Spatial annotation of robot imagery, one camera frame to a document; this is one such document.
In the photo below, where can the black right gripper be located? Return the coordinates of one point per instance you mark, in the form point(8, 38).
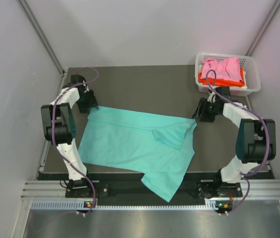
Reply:
point(200, 111)

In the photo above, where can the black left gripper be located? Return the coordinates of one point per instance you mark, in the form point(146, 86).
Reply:
point(92, 103)

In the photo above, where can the teal t shirt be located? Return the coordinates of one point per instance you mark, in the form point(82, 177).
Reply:
point(160, 147)

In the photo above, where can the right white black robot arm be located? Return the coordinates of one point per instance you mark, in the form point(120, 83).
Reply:
point(256, 138)

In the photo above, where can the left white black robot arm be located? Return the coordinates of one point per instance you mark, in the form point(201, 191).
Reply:
point(60, 129)

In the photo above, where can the orange t shirt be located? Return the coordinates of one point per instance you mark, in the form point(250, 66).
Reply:
point(223, 82)

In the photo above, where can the white t shirt in basket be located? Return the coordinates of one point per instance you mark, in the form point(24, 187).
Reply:
point(243, 74)

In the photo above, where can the pink t shirt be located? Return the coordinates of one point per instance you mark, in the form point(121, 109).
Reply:
point(228, 69)

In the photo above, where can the white perforated plastic basket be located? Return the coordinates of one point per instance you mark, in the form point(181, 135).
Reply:
point(248, 63)

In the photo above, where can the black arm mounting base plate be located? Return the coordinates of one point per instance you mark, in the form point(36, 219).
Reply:
point(106, 189)

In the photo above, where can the grey slotted cable duct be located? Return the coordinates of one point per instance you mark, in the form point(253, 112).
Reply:
point(85, 206)

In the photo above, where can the aluminium frame rail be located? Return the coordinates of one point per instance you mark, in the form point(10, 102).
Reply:
point(252, 188)

